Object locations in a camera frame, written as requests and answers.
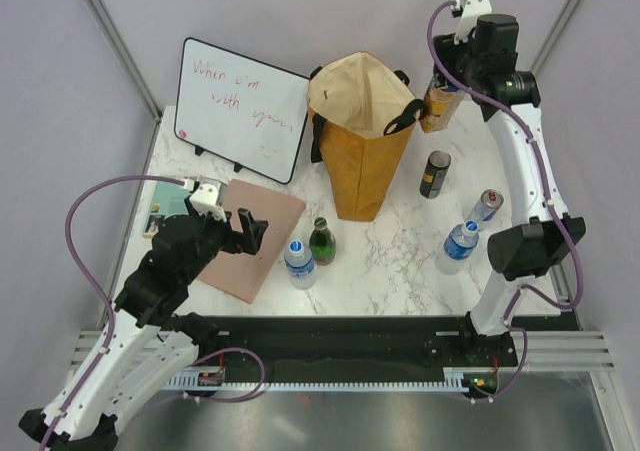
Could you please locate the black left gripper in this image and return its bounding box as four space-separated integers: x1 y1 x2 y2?
181 195 268 282

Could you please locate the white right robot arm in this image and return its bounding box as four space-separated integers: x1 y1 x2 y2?
427 14 586 365

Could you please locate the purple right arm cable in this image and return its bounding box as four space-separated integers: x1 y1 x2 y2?
427 0 584 402

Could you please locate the yellow canvas tote bag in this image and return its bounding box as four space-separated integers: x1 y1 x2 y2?
307 52 428 222

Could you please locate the small whiteboard with writing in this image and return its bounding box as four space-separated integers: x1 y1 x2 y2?
174 37 309 184

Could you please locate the white cable duct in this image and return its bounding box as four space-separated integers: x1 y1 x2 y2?
161 368 499 393

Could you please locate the black drink can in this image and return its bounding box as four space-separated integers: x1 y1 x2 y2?
419 150 451 199

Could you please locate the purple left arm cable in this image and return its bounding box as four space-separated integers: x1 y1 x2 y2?
39 175 191 447

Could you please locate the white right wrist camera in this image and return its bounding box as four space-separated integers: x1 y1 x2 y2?
449 0 492 45

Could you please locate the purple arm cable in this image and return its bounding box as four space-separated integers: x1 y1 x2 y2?
427 0 584 402
39 175 191 447

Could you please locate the clear water bottle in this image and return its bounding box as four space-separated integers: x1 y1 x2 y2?
284 240 316 290
435 220 479 275

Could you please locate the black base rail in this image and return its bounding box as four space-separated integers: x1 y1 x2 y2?
164 313 581 372

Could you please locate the silver blue drink can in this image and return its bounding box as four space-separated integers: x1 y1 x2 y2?
466 188 504 225

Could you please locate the pink notebook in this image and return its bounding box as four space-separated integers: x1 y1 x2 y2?
198 179 306 304

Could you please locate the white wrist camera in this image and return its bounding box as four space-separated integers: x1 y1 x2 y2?
182 177 228 222
449 0 492 45

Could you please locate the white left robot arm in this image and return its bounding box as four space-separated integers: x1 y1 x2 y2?
19 209 268 450

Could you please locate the green glass bottle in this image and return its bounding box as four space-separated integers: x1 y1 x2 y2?
309 217 337 266

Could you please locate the teal booklet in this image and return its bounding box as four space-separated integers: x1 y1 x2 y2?
142 182 190 239

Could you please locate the blue white drink carton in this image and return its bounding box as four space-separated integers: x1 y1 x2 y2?
420 83 464 133

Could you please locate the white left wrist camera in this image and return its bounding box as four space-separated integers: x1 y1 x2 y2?
182 177 228 222

